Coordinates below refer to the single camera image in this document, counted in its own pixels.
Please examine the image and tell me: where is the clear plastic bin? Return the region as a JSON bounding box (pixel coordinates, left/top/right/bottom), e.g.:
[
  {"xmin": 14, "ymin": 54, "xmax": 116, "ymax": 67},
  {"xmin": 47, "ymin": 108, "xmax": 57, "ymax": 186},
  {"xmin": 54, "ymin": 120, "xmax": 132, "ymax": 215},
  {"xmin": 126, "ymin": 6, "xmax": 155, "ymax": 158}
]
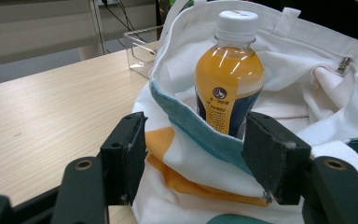
[{"xmin": 123, "ymin": 25, "xmax": 164, "ymax": 79}]

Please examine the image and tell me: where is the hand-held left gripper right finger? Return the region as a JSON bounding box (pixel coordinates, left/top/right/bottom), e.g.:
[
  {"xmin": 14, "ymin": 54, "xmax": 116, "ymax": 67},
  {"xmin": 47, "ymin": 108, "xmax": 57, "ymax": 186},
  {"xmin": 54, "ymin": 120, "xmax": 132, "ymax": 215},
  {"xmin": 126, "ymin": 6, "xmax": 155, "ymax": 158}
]
[{"xmin": 241, "ymin": 111, "xmax": 312, "ymax": 206}]

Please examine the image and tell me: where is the orange juice bottle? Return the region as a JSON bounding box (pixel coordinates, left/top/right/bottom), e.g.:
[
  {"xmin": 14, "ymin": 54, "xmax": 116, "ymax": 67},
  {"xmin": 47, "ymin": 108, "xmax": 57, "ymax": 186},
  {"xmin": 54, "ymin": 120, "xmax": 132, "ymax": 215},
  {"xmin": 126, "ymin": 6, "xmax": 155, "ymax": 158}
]
[{"xmin": 194, "ymin": 9, "xmax": 266, "ymax": 139}]

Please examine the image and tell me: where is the yellow black chip bag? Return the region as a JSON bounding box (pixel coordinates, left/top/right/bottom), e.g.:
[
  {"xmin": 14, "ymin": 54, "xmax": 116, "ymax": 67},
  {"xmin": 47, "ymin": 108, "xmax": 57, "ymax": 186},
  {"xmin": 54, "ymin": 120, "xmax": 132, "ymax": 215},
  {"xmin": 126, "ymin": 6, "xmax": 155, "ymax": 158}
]
[{"xmin": 158, "ymin": 0, "xmax": 175, "ymax": 17}]

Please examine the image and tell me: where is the white green orange tote bag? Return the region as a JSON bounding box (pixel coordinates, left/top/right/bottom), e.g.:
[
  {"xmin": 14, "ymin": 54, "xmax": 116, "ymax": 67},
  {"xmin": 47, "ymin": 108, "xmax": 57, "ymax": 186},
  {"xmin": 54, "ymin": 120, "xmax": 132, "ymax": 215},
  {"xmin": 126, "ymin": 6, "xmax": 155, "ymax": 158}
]
[{"xmin": 131, "ymin": 0, "xmax": 358, "ymax": 224}]

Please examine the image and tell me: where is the beige wooden desk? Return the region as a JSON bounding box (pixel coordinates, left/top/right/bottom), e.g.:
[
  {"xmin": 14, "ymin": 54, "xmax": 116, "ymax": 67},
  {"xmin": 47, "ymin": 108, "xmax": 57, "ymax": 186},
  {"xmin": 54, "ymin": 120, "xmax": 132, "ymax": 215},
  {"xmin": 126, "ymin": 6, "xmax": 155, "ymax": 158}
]
[{"xmin": 0, "ymin": 0, "xmax": 158, "ymax": 70}]

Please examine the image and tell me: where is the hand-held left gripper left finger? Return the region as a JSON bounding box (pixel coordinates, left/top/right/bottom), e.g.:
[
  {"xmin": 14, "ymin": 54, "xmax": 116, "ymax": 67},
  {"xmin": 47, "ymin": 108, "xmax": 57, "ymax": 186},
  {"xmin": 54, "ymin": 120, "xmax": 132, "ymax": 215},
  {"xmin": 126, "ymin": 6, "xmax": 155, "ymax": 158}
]
[{"xmin": 100, "ymin": 111, "xmax": 148, "ymax": 206}]

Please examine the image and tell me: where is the bundle of black cables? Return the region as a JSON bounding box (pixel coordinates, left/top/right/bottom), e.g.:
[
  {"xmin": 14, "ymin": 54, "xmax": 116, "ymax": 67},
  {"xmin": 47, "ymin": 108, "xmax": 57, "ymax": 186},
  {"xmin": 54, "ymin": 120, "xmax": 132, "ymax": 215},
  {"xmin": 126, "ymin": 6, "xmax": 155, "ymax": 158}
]
[{"xmin": 101, "ymin": 0, "xmax": 145, "ymax": 43}]

